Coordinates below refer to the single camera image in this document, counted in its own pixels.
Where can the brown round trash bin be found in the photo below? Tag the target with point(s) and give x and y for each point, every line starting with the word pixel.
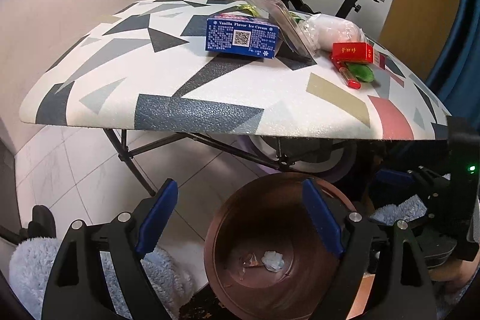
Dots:
pixel 267 214

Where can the red cigarette box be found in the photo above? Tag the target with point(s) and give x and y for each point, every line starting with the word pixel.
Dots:
pixel 357 52

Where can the red tube wrapper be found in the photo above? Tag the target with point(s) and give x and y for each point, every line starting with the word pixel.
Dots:
pixel 348 77

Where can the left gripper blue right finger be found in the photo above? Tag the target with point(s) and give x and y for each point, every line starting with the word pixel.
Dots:
pixel 322 218

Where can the blue ice cream box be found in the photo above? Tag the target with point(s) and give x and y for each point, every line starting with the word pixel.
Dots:
pixel 241 35

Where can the clear plastic blister package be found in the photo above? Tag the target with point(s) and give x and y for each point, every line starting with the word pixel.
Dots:
pixel 290 30

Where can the white tissue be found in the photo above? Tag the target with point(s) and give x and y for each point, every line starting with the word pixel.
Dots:
pixel 273 261

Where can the green leaf-shaped wrapper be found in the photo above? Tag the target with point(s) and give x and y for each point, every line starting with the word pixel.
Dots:
pixel 360 72

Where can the blue curtain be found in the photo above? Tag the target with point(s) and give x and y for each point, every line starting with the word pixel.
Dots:
pixel 454 78

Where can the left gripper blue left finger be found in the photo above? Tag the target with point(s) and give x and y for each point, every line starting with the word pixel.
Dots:
pixel 152 215

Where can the gold foil wrapper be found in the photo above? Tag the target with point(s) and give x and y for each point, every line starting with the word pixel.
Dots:
pixel 248 9

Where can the white clear plastic bag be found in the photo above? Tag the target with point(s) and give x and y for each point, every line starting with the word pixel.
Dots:
pixel 321 31

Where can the geometric patterned table cover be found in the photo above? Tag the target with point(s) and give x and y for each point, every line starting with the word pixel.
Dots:
pixel 146 68

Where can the person's right hand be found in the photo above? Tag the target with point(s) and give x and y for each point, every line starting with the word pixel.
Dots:
pixel 455 273

